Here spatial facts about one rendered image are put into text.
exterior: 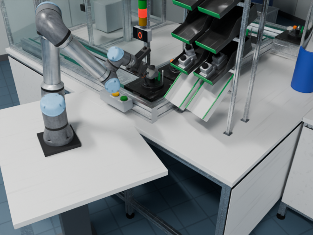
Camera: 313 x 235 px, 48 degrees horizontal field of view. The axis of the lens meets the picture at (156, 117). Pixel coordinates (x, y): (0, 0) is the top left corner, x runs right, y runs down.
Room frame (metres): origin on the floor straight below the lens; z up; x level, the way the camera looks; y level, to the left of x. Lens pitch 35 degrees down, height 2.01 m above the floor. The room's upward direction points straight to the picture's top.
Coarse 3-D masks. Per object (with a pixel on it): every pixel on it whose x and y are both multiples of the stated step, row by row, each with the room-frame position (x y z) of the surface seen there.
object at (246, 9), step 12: (264, 0) 1.65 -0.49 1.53; (264, 12) 1.64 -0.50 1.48; (264, 24) 1.65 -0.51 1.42; (240, 36) 1.52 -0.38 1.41; (240, 48) 1.52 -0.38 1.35; (240, 60) 1.52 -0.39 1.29; (252, 72) 1.65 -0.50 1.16; (252, 84) 1.64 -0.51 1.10; (228, 120) 1.52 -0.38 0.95; (228, 132) 1.52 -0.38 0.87
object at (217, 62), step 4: (220, 52) 1.58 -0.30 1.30; (212, 56) 1.57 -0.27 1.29; (216, 56) 1.55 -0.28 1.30; (220, 56) 1.55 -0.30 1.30; (224, 56) 1.56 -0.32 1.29; (216, 60) 1.55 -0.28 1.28; (220, 60) 1.55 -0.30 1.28; (224, 60) 1.57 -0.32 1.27; (212, 64) 1.57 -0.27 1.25; (216, 64) 1.55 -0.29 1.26; (220, 64) 1.55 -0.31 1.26; (224, 64) 1.57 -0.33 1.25; (216, 68) 1.56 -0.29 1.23; (220, 68) 1.55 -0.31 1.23
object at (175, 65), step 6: (192, 42) 1.75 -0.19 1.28; (198, 48) 1.73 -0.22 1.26; (180, 54) 1.70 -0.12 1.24; (198, 54) 1.69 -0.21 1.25; (204, 54) 1.63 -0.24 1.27; (174, 60) 1.68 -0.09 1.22; (198, 60) 1.64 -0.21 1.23; (204, 60) 1.63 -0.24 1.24; (174, 66) 1.64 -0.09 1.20; (192, 66) 1.59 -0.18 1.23; (186, 72) 1.56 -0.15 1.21
